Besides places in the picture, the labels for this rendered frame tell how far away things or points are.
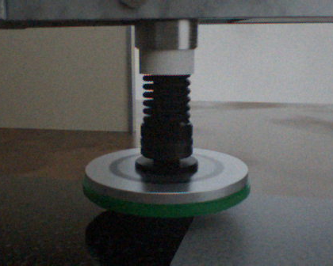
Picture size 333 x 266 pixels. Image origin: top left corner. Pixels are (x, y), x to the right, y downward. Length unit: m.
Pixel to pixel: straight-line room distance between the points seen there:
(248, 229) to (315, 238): 0.08
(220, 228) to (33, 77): 5.46
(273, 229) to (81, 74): 5.17
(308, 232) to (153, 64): 0.27
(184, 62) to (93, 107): 5.09
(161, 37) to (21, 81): 5.51
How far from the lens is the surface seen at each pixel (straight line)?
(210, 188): 0.45
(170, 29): 0.47
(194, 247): 0.45
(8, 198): 0.62
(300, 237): 0.49
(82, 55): 5.55
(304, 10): 0.51
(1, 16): 0.42
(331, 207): 0.59
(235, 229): 0.49
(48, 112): 5.83
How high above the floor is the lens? 1.08
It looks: 12 degrees down
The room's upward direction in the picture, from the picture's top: straight up
